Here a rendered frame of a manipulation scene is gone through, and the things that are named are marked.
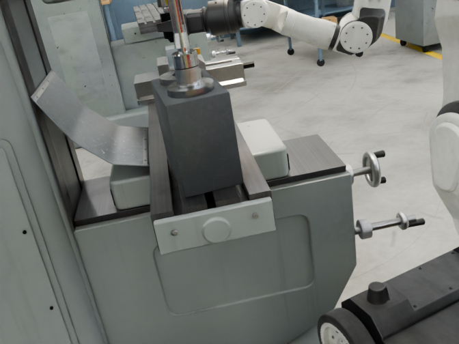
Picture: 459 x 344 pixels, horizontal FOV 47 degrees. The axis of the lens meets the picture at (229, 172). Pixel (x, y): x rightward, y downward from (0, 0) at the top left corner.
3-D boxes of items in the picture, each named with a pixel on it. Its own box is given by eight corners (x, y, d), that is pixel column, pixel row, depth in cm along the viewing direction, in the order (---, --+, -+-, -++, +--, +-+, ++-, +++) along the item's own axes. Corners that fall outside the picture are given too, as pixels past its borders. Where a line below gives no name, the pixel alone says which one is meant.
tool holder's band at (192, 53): (202, 54, 96) (201, 48, 96) (184, 61, 93) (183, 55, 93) (184, 53, 99) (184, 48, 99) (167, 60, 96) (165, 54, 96)
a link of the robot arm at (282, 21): (242, 18, 143) (289, 34, 143) (239, 22, 134) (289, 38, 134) (250, -6, 140) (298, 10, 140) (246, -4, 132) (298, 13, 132)
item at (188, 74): (207, 80, 98) (202, 54, 96) (190, 89, 95) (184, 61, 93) (190, 79, 101) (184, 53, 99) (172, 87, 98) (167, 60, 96)
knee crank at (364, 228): (419, 220, 163) (419, 203, 161) (428, 228, 158) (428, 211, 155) (351, 234, 162) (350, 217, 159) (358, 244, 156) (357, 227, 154)
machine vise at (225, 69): (240, 74, 179) (235, 42, 175) (247, 85, 166) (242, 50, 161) (138, 93, 177) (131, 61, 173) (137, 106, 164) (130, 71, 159)
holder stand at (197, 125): (218, 147, 122) (203, 62, 114) (244, 183, 102) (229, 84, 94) (167, 159, 120) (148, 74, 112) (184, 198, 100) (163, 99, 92)
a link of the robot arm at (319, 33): (289, 33, 142) (357, 56, 142) (287, 43, 133) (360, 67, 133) (303, -6, 137) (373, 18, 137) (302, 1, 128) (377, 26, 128)
